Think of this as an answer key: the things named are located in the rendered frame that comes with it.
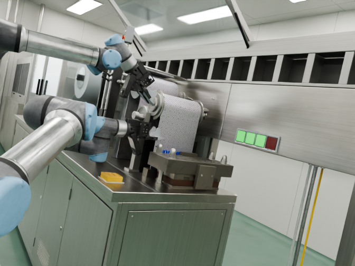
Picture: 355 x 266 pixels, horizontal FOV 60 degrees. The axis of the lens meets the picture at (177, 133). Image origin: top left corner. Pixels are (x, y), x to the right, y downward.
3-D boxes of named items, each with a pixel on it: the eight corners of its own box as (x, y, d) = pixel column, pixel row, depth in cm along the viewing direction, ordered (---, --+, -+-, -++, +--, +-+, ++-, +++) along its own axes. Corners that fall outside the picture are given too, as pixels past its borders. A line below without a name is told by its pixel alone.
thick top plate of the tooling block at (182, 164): (147, 163, 145) (149, 151, 145) (210, 169, 168) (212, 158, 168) (165, 172, 132) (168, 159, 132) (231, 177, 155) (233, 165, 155)
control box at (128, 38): (121, 42, 201) (123, 26, 200) (131, 45, 203) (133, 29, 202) (121, 40, 194) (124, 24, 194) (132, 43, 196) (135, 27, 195)
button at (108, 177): (100, 177, 130) (101, 171, 130) (115, 178, 134) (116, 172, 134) (106, 182, 124) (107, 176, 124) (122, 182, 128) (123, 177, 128)
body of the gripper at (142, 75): (156, 82, 145) (142, 60, 139) (143, 93, 142) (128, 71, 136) (148, 81, 151) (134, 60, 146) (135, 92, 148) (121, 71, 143)
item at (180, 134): (152, 152, 151) (160, 115, 150) (190, 157, 164) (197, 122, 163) (153, 152, 150) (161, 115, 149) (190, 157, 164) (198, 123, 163)
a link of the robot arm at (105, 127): (86, 133, 134) (90, 113, 134) (110, 136, 141) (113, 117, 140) (92, 136, 128) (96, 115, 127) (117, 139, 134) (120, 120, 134)
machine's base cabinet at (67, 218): (1, 199, 322) (16, 118, 318) (64, 199, 360) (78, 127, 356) (72, 419, 119) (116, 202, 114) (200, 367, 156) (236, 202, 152)
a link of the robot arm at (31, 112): (-1, 117, 90) (57, 154, 137) (36, 125, 90) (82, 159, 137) (13, 82, 94) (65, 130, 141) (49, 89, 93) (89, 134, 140)
